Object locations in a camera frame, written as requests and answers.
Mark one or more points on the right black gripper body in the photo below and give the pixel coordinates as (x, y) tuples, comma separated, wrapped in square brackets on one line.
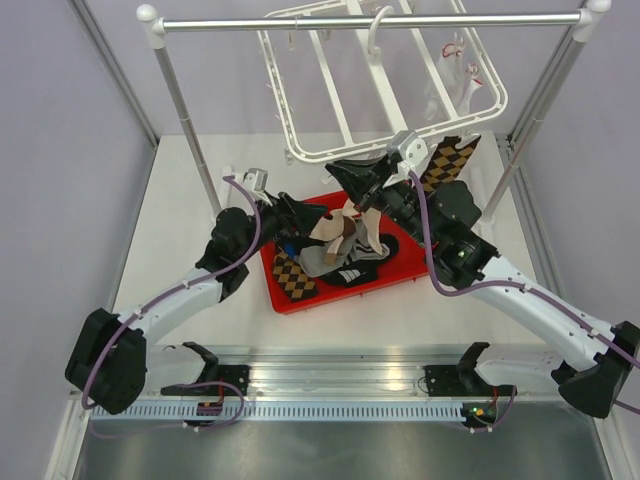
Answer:
[(401, 201)]

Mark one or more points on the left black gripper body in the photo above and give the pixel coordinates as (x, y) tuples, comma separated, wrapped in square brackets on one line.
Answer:
[(272, 221)]

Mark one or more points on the black blue sock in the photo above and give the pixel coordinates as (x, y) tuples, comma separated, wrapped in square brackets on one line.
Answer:
[(358, 273), (288, 247)]

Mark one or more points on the beige brown striped sock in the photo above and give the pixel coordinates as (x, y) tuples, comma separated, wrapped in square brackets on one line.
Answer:
[(334, 229), (370, 221)]

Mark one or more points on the grey striped sock back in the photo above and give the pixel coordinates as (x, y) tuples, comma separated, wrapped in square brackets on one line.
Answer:
[(363, 251)]

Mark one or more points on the grey striped sock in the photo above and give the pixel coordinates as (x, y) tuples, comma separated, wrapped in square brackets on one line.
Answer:
[(363, 251), (313, 261)]

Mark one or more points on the white clip sock hanger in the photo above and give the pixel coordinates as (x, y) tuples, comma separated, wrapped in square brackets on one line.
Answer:
[(346, 93)]

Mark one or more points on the grey striped sock front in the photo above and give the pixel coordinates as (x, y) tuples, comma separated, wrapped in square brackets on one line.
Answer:
[(313, 261)]

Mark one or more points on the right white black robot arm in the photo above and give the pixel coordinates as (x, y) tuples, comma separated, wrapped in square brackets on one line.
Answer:
[(596, 357)]

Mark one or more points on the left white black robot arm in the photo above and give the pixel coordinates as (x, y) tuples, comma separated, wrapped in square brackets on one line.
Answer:
[(108, 363)]

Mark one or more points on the red plastic bin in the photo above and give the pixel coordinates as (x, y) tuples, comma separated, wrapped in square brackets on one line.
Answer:
[(407, 265)]

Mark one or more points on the brown argyle sock in bin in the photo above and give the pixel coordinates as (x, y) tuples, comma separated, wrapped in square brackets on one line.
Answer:
[(296, 285)]

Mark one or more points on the white glove with red trim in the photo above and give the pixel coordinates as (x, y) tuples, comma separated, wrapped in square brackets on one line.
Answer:
[(460, 82)]

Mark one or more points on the metal clothes rack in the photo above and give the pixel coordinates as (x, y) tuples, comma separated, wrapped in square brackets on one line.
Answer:
[(327, 16)]

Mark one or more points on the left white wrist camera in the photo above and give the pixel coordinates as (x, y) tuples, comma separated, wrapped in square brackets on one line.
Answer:
[(253, 182)]

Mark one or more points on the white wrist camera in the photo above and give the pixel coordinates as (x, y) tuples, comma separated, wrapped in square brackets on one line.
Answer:
[(407, 152), (253, 182)]

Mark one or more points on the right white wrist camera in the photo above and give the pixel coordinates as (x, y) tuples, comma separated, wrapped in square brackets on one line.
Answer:
[(407, 152)]

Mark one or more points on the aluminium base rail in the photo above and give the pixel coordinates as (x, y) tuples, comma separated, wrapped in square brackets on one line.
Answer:
[(330, 373)]

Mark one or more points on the white slotted cable duct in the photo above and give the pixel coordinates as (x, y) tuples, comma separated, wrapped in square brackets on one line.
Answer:
[(304, 411)]

